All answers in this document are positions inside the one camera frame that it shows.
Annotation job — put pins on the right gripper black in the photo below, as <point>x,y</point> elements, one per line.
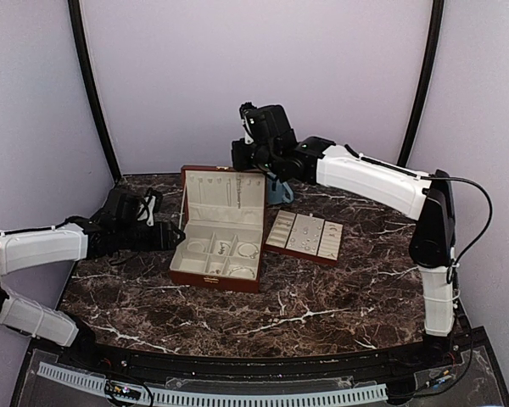
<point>240,161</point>

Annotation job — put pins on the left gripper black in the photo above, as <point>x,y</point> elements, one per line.
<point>163,240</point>

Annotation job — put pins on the brown jewelry box cream lining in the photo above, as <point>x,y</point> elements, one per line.
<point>221,208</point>

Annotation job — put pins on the brown jewelry tray cream lining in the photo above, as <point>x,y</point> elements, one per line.
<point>305,237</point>

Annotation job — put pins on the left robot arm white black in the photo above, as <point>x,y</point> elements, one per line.
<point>77,239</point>

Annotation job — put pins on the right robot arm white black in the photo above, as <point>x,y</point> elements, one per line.
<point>425,198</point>

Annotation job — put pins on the light blue mug upside down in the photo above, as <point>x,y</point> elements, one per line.
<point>278,192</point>

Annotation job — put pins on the silver bangle lower compartment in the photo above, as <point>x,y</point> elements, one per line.
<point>242,271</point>

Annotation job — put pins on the silver bangle compartment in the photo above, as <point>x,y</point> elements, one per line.
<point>242,271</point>
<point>248,250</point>

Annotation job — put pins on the silver bangle upper compartment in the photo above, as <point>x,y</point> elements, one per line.
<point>248,250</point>

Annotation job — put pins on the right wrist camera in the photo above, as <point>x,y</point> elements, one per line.
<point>266,124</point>

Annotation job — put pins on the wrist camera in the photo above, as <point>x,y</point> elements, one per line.
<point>266,124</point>
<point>123,208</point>

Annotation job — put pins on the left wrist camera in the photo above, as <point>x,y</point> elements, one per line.
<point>123,208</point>

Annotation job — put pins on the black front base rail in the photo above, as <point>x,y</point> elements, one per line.
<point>153,367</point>

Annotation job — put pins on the white slotted cable duct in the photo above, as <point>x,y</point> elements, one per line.
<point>123,392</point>

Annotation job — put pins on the right black frame post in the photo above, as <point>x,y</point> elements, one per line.
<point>432,42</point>

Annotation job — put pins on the black frame post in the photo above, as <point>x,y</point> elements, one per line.
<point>432,42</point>
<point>82,51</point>

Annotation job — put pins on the left black frame post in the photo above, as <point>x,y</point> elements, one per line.
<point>82,51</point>

